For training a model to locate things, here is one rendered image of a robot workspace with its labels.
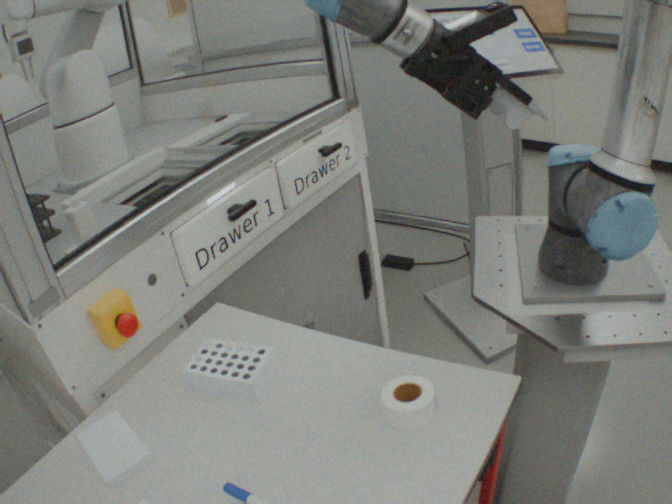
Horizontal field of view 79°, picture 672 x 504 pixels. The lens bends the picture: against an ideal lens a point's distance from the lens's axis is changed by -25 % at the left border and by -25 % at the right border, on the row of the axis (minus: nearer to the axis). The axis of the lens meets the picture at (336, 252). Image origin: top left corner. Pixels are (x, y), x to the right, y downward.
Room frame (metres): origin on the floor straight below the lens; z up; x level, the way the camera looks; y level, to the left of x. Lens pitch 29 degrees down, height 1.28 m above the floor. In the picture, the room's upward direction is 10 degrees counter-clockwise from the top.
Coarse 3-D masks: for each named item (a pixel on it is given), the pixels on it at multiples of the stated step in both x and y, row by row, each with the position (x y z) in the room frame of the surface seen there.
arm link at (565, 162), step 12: (576, 144) 0.76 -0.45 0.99; (552, 156) 0.72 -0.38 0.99; (564, 156) 0.69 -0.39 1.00; (576, 156) 0.68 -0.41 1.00; (588, 156) 0.67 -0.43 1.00; (552, 168) 0.72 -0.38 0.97; (564, 168) 0.69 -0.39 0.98; (576, 168) 0.67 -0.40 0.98; (552, 180) 0.72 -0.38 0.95; (564, 180) 0.68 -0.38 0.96; (552, 192) 0.72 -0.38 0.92; (564, 192) 0.66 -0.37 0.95; (552, 204) 0.72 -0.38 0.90; (564, 204) 0.66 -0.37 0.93; (552, 216) 0.71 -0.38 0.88; (564, 216) 0.69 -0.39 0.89; (576, 228) 0.67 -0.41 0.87
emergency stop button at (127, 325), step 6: (126, 312) 0.62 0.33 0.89; (120, 318) 0.61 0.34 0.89; (126, 318) 0.61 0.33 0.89; (132, 318) 0.62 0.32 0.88; (120, 324) 0.60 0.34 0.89; (126, 324) 0.61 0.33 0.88; (132, 324) 0.61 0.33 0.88; (120, 330) 0.60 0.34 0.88; (126, 330) 0.60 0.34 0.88; (132, 330) 0.61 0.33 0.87; (126, 336) 0.60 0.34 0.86
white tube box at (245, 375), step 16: (208, 352) 0.62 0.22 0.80; (224, 352) 0.62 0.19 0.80; (240, 352) 0.61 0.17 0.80; (256, 352) 0.61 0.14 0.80; (272, 352) 0.61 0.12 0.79; (192, 368) 0.60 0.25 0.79; (208, 368) 0.58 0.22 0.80; (224, 368) 0.58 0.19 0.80; (240, 368) 0.59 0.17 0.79; (256, 368) 0.57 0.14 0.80; (272, 368) 0.60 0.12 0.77; (192, 384) 0.58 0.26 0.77; (208, 384) 0.57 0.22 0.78; (224, 384) 0.56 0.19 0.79; (240, 384) 0.55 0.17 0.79; (256, 384) 0.55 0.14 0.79; (256, 400) 0.54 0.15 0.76
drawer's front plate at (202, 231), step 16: (256, 176) 1.00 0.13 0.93; (272, 176) 1.02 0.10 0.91; (240, 192) 0.94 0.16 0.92; (256, 192) 0.97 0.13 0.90; (272, 192) 1.01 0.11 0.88; (208, 208) 0.88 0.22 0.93; (224, 208) 0.90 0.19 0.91; (256, 208) 0.96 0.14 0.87; (272, 208) 1.00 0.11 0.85; (192, 224) 0.83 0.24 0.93; (208, 224) 0.86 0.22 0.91; (224, 224) 0.89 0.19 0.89; (240, 224) 0.92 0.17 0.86; (176, 240) 0.80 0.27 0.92; (192, 240) 0.82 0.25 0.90; (208, 240) 0.85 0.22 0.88; (224, 240) 0.88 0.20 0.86; (240, 240) 0.91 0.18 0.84; (192, 256) 0.81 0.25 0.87; (224, 256) 0.87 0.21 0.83; (192, 272) 0.80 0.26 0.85; (208, 272) 0.83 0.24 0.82
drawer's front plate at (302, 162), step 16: (336, 128) 1.24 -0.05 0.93; (320, 144) 1.16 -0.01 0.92; (352, 144) 1.27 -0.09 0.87; (288, 160) 1.07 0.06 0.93; (304, 160) 1.11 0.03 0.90; (320, 160) 1.16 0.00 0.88; (336, 160) 1.21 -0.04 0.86; (352, 160) 1.26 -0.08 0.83; (288, 176) 1.06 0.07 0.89; (304, 176) 1.10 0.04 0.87; (320, 176) 1.15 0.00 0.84; (288, 192) 1.05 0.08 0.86; (304, 192) 1.09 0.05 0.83
